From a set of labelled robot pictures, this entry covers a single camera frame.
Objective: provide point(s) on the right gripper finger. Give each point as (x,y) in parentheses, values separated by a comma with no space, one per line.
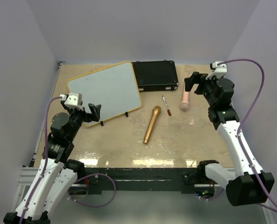
(188,84)
(197,78)

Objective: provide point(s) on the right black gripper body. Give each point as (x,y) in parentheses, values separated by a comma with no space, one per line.
(206,86)

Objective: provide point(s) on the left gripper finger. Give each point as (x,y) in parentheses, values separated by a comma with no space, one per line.
(96,113)
(92,109)

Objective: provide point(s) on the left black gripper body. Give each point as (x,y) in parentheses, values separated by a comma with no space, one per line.
(78,116)

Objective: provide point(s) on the yellow framed whiteboard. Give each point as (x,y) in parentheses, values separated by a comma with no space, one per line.
(114,88)

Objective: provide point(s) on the red white marker pen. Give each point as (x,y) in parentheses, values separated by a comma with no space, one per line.
(166,105)

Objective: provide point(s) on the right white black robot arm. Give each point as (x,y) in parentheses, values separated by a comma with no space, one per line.
(249,183)

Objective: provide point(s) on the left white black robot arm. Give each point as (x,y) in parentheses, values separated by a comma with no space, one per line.
(56,172)

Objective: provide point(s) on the pink microphone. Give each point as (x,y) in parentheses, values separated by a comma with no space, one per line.
(184,106)

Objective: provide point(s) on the black hard case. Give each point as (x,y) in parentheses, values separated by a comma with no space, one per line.
(156,75)

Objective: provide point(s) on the gold microphone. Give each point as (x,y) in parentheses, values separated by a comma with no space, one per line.
(155,114)

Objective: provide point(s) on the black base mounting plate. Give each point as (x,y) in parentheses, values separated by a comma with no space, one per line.
(184,180)

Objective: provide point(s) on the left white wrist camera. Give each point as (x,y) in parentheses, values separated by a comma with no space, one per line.
(72,100)

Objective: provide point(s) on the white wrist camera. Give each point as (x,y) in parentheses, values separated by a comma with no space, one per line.
(72,100)
(218,68)

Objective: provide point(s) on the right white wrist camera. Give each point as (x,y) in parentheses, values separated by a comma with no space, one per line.
(218,68)

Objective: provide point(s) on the aluminium frame rails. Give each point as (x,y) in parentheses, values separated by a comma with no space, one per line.
(26,176)

